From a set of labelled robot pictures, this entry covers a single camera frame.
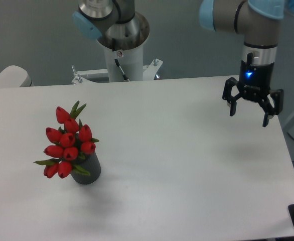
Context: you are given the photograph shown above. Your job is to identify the white robot pedestal with base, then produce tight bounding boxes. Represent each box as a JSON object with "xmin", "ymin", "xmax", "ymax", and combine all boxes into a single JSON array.
[{"xmin": 72, "ymin": 12, "xmax": 163, "ymax": 84}]

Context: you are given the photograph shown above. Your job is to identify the red tulip bouquet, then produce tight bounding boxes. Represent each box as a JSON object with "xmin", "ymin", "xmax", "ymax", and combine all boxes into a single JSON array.
[{"xmin": 35, "ymin": 101, "xmax": 99, "ymax": 179}]

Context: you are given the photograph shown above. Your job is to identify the dark grey ribbed vase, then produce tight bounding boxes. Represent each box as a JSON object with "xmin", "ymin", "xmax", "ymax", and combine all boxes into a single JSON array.
[{"xmin": 71, "ymin": 152, "xmax": 101, "ymax": 185}]

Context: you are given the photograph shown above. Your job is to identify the white chair back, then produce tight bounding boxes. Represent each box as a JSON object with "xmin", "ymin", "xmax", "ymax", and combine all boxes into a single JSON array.
[{"xmin": 0, "ymin": 65, "xmax": 34, "ymax": 89}]

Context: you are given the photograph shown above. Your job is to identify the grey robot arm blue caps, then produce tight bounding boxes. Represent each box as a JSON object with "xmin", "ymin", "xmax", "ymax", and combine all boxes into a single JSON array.
[{"xmin": 72, "ymin": 1, "xmax": 284, "ymax": 127}]

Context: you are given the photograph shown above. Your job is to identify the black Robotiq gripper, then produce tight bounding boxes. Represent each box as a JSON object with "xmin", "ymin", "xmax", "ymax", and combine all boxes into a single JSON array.
[{"xmin": 222, "ymin": 61, "xmax": 284, "ymax": 127}]

